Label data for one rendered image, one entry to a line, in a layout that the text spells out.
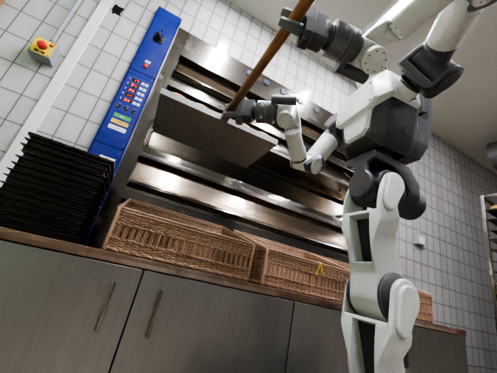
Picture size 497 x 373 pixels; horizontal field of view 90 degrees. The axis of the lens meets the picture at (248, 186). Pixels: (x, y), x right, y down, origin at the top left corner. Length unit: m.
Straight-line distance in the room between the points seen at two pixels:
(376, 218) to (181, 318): 0.71
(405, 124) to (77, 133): 1.52
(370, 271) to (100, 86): 1.61
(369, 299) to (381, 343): 0.11
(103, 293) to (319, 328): 0.84
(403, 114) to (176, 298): 1.01
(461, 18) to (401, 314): 0.79
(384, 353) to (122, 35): 1.99
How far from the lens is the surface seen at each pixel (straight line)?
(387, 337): 0.85
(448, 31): 0.97
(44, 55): 1.76
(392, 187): 0.92
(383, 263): 0.89
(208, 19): 2.26
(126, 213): 0.98
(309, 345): 1.22
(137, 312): 0.94
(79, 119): 1.65
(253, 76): 0.89
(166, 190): 1.47
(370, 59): 0.77
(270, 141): 1.19
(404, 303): 0.87
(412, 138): 1.07
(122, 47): 1.91
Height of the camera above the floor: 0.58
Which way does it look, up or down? 20 degrees up
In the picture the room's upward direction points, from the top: 13 degrees clockwise
